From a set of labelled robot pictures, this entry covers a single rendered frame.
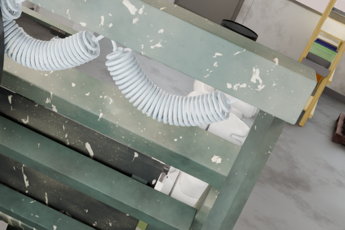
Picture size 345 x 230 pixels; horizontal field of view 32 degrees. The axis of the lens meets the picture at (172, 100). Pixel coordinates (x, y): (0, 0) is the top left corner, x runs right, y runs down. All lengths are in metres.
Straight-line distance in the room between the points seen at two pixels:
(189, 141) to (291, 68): 0.51
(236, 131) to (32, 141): 0.86
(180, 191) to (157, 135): 1.59
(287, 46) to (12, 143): 8.94
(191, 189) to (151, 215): 1.41
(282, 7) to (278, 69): 9.28
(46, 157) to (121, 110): 0.29
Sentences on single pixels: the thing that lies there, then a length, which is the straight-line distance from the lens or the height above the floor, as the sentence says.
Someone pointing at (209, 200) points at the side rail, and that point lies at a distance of 1.67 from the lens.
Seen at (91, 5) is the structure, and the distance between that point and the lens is 1.21.
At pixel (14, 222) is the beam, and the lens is 2.78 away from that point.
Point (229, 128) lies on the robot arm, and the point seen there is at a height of 1.65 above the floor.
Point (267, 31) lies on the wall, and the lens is 10.54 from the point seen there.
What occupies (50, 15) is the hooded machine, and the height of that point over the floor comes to 0.18.
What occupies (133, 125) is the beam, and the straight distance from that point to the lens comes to 1.61.
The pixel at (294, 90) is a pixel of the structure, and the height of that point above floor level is 2.17.
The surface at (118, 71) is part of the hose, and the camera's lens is 1.29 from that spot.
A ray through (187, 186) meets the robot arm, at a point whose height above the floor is 1.03.
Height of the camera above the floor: 2.46
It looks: 20 degrees down
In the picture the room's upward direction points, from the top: 24 degrees clockwise
